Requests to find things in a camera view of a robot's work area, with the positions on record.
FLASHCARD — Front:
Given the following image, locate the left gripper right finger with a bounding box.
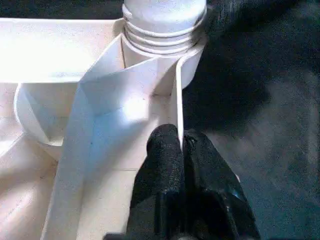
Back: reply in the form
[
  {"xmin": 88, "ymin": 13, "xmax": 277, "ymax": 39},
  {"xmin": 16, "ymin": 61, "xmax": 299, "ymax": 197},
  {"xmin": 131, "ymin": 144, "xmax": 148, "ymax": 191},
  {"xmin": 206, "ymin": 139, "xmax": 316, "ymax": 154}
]
[{"xmin": 183, "ymin": 129, "xmax": 261, "ymax": 240}]

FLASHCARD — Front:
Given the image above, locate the white plastic table leg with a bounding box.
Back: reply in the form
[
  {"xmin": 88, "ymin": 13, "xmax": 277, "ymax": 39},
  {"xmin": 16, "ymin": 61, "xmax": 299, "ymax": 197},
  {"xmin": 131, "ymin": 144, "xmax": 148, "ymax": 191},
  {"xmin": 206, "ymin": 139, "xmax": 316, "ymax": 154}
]
[{"xmin": 121, "ymin": 0, "xmax": 209, "ymax": 55}]

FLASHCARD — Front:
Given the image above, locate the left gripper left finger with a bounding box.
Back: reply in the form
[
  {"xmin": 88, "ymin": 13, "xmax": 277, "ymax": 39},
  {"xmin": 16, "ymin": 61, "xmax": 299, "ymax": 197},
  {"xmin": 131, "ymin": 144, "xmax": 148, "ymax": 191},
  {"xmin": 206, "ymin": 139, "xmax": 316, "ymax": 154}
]
[{"xmin": 127, "ymin": 124, "xmax": 186, "ymax": 240}]

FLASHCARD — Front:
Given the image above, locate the white plastic table top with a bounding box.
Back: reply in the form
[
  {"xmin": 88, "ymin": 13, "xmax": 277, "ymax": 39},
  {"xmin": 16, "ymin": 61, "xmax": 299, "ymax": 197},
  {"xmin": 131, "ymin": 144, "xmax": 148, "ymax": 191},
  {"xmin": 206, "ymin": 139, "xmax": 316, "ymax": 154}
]
[{"xmin": 0, "ymin": 17, "xmax": 204, "ymax": 240}]

